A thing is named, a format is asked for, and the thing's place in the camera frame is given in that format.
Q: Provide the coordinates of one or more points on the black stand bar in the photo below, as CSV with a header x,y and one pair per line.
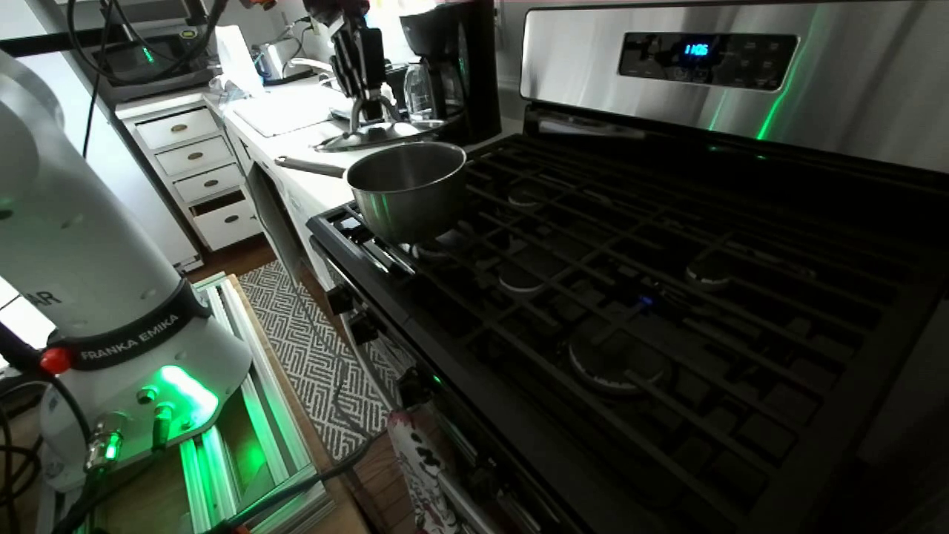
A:
x,y
47,38

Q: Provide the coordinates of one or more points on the black coffee maker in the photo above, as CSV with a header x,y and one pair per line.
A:
x,y
462,69

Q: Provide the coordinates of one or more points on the white cutting board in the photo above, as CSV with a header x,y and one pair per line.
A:
x,y
283,109

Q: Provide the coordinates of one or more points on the patterned dish towel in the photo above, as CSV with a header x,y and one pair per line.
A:
x,y
431,476

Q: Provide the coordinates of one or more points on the silver kettle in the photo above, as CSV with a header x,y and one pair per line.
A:
x,y
279,59

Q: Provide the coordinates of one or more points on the black gas stove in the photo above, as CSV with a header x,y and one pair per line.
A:
x,y
691,416

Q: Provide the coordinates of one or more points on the black stove knob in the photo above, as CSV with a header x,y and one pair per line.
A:
x,y
416,385
362,326
342,298

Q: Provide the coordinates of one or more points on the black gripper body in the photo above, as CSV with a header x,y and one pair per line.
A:
x,y
359,59

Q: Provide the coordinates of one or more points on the white drawer cabinet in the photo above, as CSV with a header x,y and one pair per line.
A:
x,y
197,173

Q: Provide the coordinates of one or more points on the stainless steel pot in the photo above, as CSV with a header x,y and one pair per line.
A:
x,y
403,195

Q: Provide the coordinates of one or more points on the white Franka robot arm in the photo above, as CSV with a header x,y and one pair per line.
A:
x,y
89,247

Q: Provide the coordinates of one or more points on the grey patterned floor rug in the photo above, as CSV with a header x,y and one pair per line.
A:
x,y
316,366

